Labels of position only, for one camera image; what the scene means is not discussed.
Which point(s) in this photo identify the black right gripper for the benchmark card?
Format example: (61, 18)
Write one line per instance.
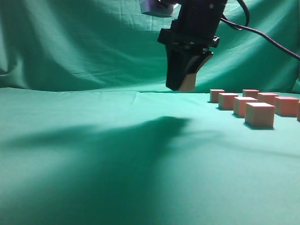
(196, 25)

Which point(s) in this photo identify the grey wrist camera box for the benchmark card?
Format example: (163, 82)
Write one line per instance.
(158, 8)

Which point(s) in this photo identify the green cloth backdrop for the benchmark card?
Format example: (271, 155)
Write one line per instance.
(90, 135)

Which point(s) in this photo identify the pink cube column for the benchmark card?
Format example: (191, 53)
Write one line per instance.
(188, 83)
(239, 105)
(258, 114)
(267, 97)
(214, 95)
(226, 100)
(286, 106)
(298, 111)
(250, 93)

